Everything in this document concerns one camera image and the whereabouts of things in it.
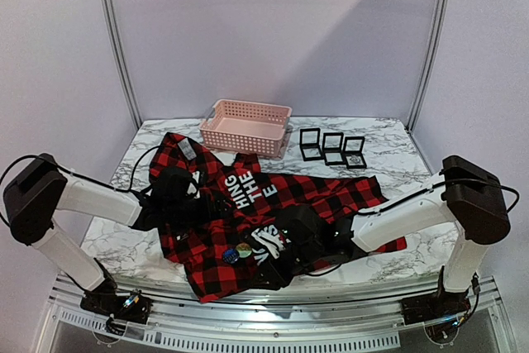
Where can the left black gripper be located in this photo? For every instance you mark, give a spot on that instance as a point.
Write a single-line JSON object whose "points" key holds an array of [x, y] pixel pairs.
{"points": [[207, 212]]}

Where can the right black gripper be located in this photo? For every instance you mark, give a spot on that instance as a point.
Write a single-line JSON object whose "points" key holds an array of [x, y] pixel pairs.
{"points": [[277, 269]]}

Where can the red black plaid shirt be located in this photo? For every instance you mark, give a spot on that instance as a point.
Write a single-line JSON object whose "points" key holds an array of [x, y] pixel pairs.
{"points": [[257, 198]]}

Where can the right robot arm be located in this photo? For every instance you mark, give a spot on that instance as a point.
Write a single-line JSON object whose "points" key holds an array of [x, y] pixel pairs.
{"points": [[461, 194]]}

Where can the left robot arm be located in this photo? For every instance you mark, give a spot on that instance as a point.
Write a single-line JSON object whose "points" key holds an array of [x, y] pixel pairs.
{"points": [[43, 188]]}

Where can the black display box middle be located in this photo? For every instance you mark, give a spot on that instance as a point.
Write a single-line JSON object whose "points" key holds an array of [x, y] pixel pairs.
{"points": [[332, 148]]}

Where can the black display box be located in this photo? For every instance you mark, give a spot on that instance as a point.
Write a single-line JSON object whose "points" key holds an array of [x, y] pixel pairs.
{"points": [[332, 148], [309, 144], [353, 146]]}

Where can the black display box right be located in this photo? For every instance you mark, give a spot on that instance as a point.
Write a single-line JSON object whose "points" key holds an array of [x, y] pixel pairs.
{"points": [[353, 146]]}

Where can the black display box left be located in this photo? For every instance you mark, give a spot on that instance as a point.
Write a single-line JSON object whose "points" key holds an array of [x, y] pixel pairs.
{"points": [[309, 144]]}

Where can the pink plastic basket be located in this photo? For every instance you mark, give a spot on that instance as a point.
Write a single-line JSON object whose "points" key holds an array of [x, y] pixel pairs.
{"points": [[246, 127]]}

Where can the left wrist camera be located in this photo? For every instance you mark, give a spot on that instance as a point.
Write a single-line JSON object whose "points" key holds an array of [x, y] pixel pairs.
{"points": [[193, 184]]}

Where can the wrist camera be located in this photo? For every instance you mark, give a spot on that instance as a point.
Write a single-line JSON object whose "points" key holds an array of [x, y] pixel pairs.
{"points": [[270, 242], [193, 184]]}

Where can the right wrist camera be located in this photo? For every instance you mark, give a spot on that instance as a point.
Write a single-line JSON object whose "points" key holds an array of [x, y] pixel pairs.
{"points": [[270, 242]]}

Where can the aluminium front rail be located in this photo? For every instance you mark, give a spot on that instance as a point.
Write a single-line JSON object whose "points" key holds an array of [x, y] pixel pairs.
{"points": [[315, 317]]}

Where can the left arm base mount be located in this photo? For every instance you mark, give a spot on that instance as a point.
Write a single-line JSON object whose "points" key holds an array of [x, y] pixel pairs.
{"points": [[119, 309]]}

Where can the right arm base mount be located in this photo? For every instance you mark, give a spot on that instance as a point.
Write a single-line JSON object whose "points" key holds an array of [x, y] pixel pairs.
{"points": [[442, 314]]}

